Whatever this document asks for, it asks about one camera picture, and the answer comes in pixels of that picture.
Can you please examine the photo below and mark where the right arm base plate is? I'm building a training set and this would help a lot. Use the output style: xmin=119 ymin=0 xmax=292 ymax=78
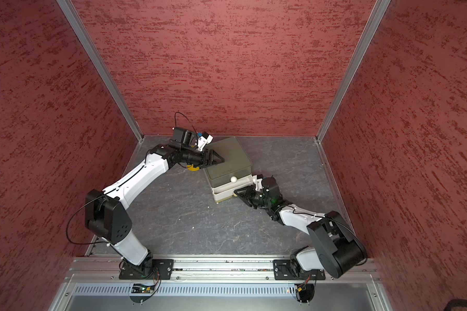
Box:
xmin=272 ymin=259 xmax=326 ymax=281

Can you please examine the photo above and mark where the olive green drawer cabinet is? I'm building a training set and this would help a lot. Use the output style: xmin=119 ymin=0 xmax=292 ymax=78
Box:
xmin=205 ymin=137 xmax=252 ymax=188

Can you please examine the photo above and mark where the aluminium corner post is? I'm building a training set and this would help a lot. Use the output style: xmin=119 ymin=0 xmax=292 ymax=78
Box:
xmin=57 ymin=0 xmax=145 ymax=143
xmin=316 ymin=0 xmax=391 ymax=145

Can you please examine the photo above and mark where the yellow pen cup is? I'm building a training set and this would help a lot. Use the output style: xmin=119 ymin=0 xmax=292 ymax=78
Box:
xmin=187 ymin=165 xmax=200 ymax=172

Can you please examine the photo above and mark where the left aluminium corner post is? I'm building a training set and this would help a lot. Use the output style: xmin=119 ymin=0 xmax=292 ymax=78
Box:
xmin=57 ymin=0 xmax=145 ymax=143

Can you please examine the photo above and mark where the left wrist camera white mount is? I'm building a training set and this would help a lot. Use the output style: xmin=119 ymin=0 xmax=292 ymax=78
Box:
xmin=197 ymin=132 xmax=214 ymax=152

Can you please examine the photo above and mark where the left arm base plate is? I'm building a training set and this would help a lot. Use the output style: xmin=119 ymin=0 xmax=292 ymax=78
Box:
xmin=119 ymin=259 xmax=175 ymax=281

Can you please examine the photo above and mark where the aluminium front rail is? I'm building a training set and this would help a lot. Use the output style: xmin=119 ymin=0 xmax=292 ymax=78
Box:
xmin=63 ymin=255 xmax=383 ymax=284

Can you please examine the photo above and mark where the white drawer yellow knob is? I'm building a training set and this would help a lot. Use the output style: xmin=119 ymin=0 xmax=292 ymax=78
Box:
xmin=211 ymin=175 xmax=257 ymax=203

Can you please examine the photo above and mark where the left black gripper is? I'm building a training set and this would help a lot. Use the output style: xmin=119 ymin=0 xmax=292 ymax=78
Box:
xmin=181 ymin=147 xmax=224 ymax=168

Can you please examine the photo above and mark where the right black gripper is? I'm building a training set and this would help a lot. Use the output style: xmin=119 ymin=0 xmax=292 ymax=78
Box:
xmin=233 ymin=185 xmax=271 ymax=209

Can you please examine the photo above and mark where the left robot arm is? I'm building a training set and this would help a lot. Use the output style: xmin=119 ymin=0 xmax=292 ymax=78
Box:
xmin=84 ymin=143 xmax=224 ymax=278

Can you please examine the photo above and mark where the right aluminium corner post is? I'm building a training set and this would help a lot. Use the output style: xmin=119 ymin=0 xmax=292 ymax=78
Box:
xmin=316 ymin=0 xmax=391 ymax=145

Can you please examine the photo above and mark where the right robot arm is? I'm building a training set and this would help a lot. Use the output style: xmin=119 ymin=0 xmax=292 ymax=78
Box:
xmin=233 ymin=185 xmax=368 ymax=279

